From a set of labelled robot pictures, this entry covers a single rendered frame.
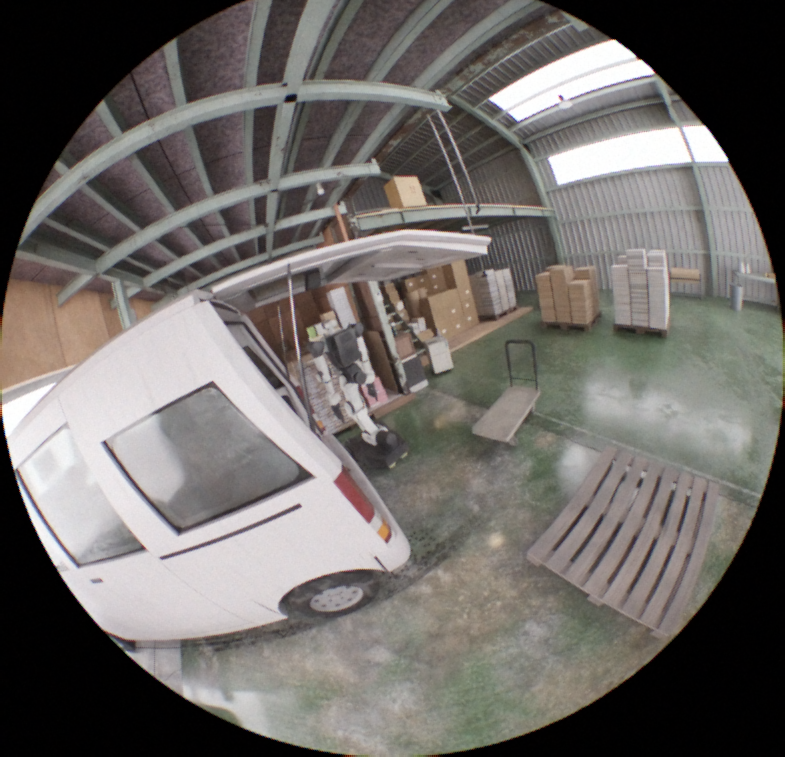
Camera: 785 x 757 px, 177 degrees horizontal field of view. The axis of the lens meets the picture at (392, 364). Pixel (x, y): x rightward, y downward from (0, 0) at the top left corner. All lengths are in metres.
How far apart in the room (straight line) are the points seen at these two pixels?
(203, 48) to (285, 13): 0.34
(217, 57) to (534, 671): 3.07
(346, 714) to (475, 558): 1.29
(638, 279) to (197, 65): 5.34
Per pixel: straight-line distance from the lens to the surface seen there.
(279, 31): 1.45
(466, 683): 1.65
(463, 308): 6.18
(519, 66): 8.22
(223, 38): 1.42
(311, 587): 1.45
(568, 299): 5.24
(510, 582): 1.74
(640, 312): 5.06
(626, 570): 1.75
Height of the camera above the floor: 1.65
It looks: 18 degrees down
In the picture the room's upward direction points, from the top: 18 degrees counter-clockwise
